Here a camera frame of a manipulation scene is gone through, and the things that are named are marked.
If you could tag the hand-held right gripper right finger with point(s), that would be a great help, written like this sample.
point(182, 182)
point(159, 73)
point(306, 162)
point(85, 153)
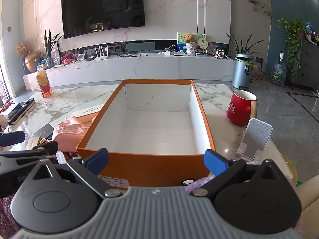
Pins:
point(215, 163)

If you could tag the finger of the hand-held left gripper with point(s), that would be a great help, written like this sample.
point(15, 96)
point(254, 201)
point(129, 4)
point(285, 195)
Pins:
point(15, 159)
point(11, 138)

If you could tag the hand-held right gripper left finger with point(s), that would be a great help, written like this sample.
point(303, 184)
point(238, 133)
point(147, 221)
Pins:
point(96, 158)

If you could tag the orange cardboard box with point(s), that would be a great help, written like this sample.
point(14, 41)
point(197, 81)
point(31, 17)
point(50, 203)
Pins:
point(154, 129)

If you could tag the long white box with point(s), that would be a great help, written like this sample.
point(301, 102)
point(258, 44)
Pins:
point(87, 110)

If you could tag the white phone stand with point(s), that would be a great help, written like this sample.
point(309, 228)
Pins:
point(256, 134)

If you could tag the red mug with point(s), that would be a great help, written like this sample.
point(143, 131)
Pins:
point(236, 112)

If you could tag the yellow rug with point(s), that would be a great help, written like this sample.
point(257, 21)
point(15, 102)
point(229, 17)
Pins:
point(291, 166)

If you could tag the bronze vase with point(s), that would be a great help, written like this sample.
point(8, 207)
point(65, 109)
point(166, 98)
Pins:
point(32, 62)

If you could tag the dried flower bunch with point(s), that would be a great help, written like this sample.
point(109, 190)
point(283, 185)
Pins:
point(22, 47)

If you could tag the silver trash can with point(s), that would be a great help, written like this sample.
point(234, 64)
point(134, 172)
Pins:
point(241, 72)

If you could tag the beige sofa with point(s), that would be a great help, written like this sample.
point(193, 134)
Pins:
point(309, 194)

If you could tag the white router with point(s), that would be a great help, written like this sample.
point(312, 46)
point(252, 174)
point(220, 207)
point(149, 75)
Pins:
point(101, 57)

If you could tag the tall green leaf plant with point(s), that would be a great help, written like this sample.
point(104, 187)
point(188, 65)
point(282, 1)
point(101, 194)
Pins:
point(49, 44)

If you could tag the white desk clock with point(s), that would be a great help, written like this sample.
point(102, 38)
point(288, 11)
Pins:
point(81, 57)

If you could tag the white marble television console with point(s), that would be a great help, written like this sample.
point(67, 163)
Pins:
point(149, 67)

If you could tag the black and white toy car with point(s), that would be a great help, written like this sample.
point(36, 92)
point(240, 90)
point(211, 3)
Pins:
point(221, 54)

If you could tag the clear water jug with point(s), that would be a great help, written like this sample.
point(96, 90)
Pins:
point(278, 73)

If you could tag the grey flat device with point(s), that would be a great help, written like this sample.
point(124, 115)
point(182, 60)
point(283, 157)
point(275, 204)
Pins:
point(180, 54)

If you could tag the white charger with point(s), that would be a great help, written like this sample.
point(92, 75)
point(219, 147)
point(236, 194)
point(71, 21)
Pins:
point(167, 54)

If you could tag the long-leaf potted plant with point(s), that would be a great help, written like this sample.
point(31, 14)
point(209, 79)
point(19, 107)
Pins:
point(243, 46)

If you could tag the round paper fan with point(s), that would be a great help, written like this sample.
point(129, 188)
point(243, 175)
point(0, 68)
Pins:
point(202, 43)

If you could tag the green and blue painting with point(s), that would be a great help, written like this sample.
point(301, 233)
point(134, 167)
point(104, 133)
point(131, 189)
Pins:
point(180, 44)

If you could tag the brown teddy bear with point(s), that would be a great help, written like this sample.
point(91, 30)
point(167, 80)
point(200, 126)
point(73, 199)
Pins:
point(190, 38)

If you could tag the grey drawer cabinet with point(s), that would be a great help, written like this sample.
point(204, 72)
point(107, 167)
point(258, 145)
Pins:
point(307, 62)

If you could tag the trailing green pothos plant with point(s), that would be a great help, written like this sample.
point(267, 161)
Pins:
point(292, 37)

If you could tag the wall-mounted black television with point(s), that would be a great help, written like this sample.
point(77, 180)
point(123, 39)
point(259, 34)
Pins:
point(102, 7)

